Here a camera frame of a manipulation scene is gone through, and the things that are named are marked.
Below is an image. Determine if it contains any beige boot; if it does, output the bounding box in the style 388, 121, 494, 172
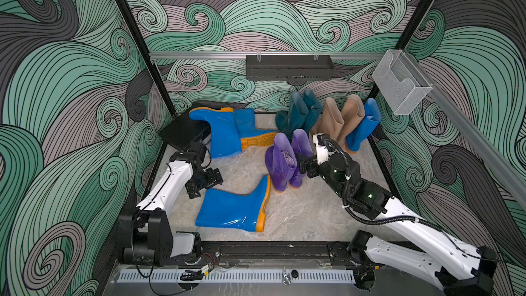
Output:
310, 97, 345, 141
336, 94, 365, 148

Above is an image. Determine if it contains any teal boot back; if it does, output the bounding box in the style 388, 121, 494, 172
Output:
275, 92, 309, 141

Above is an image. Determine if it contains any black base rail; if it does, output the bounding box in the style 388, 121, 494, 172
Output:
110, 240, 441, 267

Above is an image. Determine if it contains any aluminium rail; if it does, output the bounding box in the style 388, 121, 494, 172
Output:
402, 51, 525, 208
149, 51, 386, 60

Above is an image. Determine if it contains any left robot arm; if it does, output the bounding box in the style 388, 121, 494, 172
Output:
116, 142, 223, 267

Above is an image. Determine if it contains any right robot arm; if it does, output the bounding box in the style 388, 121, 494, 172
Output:
293, 134, 497, 295

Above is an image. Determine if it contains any aluminium rail back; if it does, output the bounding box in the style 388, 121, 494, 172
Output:
149, 51, 386, 60

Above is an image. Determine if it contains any teal boot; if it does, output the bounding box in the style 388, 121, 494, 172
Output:
275, 92, 309, 141
303, 89, 323, 133

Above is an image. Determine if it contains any aluminium rail right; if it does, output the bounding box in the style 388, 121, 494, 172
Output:
402, 51, 525, 208

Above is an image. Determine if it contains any clear mesh wall bin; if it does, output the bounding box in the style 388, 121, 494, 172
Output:
372, 49, 432, 116

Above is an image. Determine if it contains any purple boot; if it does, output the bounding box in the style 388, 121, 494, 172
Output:
264, 132, 297, 193
289, 129, 313, 189

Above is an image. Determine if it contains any black case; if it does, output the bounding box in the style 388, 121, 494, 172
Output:
158, 102, 211, 150

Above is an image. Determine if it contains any black wall shelf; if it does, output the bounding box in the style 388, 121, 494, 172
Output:
245, 54, 334, 83

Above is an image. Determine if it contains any large blue boot front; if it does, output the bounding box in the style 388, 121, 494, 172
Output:
195, 175, 273, 232

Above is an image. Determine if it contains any small blue boot orange sole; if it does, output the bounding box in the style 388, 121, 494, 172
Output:
234, 108, 278, 150

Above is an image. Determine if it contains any beige boot back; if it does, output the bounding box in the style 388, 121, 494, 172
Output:
310, 97, 345, 141

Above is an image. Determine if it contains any white slotted cable duct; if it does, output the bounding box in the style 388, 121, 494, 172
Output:
116, 269, 356, 284

